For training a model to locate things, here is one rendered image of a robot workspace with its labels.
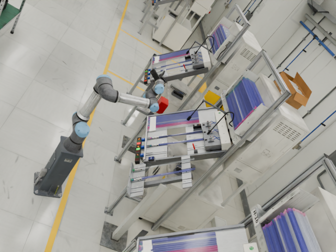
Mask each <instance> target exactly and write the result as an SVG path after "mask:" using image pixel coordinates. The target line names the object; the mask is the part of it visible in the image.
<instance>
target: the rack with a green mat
mask: <svg viewBox="0 0 336 252"><path fill-rule="evenodd" d="M5 2H6V0H1V3H0V31H1V30H2V29H4V28H5V27H6V26H7V25H8V24H9V23H10V22H11V21H13V20H14V19H15V18H16V19H15V21H14V24H13V27H12V29H11V31H10V33H11V34H14V30H15V28H16V25H17V23H18V20H19V18H20V15H21V12H22V10H23V7H24V5H25V2H26V0H22V3H21V6H20V8H19V9H18V8H16V7H14V6H12V5H11V4H9V3H7V5H6V8H5V9H4V10H3V7H4V4H5Z"/></svg>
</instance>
